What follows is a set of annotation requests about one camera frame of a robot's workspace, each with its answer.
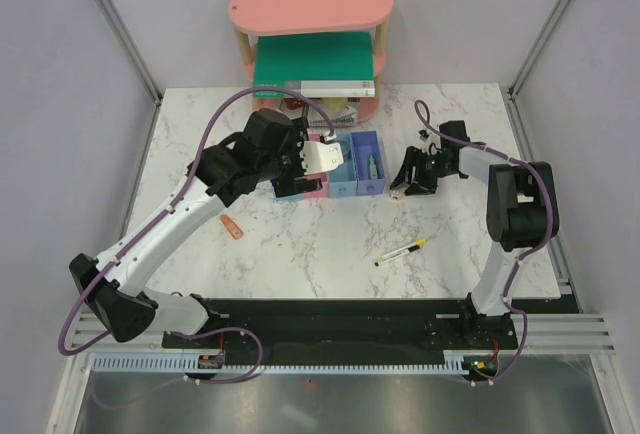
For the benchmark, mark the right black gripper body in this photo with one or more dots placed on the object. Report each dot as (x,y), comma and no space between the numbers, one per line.
(429,168)

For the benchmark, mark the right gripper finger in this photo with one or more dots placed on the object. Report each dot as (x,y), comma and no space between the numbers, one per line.
(406,174)
(426,186)

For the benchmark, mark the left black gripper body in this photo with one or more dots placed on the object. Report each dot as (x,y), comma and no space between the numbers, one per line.
(292,164)

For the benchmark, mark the green correction pen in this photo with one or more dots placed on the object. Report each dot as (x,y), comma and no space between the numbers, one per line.
(372,167)

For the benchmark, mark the four-compartment pastel organizer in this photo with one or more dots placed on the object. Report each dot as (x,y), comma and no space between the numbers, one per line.
(351,179)

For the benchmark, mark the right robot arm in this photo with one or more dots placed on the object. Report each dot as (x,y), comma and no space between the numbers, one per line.
(521,205)

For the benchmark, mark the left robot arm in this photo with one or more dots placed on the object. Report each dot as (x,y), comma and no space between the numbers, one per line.
(271,147)

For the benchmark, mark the yellow white marker pen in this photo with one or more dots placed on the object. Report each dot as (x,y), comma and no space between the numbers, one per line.
(400,252)

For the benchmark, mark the spiral notebook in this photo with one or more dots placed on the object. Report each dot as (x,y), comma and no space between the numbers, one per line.
(341,116)

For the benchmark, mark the green book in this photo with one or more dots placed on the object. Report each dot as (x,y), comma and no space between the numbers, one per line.
(321,65)

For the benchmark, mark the pink oval shelf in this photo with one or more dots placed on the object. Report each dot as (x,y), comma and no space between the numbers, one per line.
(253,19)

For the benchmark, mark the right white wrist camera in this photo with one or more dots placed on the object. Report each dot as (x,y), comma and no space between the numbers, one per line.
(430,144)

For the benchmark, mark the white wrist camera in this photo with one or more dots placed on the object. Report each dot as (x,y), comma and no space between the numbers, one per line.
(319,157)
(430,144)

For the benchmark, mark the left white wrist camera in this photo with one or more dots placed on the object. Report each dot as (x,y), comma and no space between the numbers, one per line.
(319,157)

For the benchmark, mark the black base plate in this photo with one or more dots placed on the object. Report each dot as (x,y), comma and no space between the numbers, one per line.
(399,329)

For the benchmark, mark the white cable duct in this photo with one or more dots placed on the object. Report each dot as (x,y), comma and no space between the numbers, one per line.
(446,363)

